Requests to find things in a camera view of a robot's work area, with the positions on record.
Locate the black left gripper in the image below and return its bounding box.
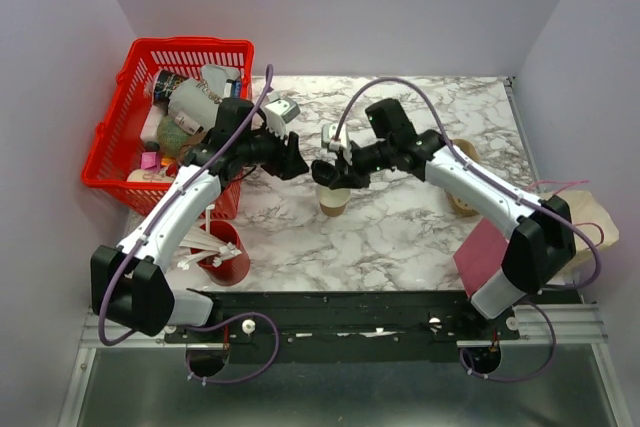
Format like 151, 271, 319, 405
237, 119, 310, 181

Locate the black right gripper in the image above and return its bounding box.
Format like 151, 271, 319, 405
329, 139, 395, 191

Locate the brown paper coffee cup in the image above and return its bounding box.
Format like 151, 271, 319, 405
316, 185, 351, 217

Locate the black plastic cup lid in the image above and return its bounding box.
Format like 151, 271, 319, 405
311, 160, 340, 187

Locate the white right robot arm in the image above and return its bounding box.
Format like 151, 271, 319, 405
321, 99, 576, 339

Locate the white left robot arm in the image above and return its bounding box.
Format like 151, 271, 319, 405
90, 96, 309, 342

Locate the grey cloth pouch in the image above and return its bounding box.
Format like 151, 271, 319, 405
168, 64, 242, 135

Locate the brown cardboard cup carrier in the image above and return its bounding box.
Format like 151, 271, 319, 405
447, 139, 482, 218

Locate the pink small packet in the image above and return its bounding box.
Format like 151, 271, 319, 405
140, 152, 162, 172

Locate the dark printed can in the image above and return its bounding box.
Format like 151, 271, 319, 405
151, 69, 187, 108

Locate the red cylindrical straw holder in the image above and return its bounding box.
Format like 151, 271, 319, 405
197, 220, 251, 287

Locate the pink and beige paper bag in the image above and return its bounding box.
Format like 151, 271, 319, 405
453, 180, 619, 295

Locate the red plastic shopping basket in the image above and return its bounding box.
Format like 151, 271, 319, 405
81, 36, 254, 215

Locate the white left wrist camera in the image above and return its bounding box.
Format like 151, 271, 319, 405
262, 98, 300, 139

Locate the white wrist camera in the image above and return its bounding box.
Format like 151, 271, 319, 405
262, 98, 300, 139
321, 123, 351, 153

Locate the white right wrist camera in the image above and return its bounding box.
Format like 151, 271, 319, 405
321, 123, 351, 153

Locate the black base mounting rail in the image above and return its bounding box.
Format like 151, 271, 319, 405
165, 291, 520, 363

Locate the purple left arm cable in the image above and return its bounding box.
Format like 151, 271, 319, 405
97, 64, 280, 386

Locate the aluminium frame rail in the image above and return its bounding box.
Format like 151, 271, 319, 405
79, 302, 609, 348

